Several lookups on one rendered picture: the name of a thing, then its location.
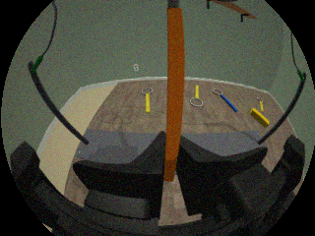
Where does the yellow block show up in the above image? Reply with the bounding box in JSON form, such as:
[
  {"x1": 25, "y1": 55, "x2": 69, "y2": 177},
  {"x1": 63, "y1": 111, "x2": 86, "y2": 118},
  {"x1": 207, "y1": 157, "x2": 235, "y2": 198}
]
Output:
[{"x1": 249, "y1": 107, "x2": 269, "y2": 129}]

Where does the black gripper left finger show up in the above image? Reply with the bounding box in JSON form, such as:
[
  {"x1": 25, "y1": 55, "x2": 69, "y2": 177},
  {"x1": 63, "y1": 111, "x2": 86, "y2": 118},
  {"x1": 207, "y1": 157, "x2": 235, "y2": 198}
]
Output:
[{"x1": 72, "y1": 131, "x2": 165, "y2": 219}]

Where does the grey bent wire on two posts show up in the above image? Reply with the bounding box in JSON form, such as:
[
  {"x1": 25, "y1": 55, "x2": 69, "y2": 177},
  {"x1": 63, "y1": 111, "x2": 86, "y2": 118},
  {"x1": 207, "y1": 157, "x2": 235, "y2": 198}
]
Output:
[{"x1": 28, "y1": 0, "x2": 307, "y2": 164}]

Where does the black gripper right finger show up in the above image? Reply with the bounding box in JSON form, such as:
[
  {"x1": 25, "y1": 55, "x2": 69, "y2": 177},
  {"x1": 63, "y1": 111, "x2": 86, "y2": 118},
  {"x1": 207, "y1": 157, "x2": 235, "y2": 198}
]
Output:
[{"x1": 176, "y1": 135, "x2": 268, "y2": 215}]

